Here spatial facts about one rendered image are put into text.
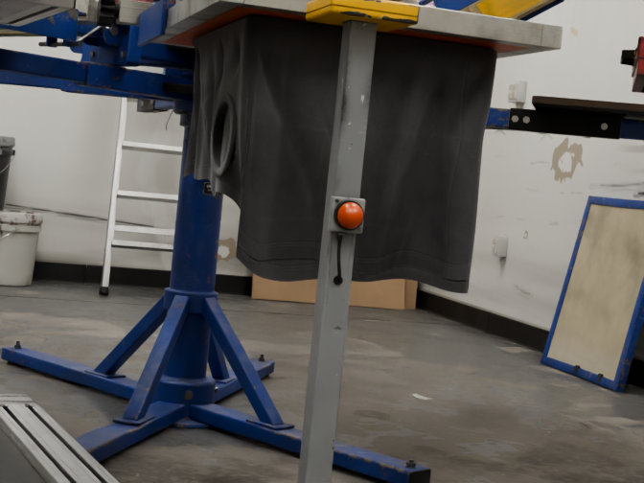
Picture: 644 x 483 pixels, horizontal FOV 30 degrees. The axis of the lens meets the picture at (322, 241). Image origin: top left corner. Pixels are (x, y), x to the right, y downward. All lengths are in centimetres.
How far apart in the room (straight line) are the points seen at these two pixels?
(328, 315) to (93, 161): 493
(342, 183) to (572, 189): 385
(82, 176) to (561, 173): 256
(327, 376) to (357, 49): 47
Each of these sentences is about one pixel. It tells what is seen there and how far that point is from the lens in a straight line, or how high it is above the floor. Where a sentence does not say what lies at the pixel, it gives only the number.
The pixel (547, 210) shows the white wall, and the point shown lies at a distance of 571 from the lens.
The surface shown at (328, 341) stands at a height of 47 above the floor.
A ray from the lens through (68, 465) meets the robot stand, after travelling 189.
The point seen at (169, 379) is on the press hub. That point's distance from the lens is 333.
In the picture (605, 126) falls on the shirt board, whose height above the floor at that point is 90.
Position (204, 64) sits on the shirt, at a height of 89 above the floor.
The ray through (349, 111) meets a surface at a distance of 172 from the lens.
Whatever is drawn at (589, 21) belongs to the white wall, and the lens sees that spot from 559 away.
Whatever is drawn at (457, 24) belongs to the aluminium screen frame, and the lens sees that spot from 199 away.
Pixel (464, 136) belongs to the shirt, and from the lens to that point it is 209.
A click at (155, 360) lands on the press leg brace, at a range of 314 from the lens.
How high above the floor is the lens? 70
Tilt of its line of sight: 3 degrees down
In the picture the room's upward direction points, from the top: 6 degrees clockwise
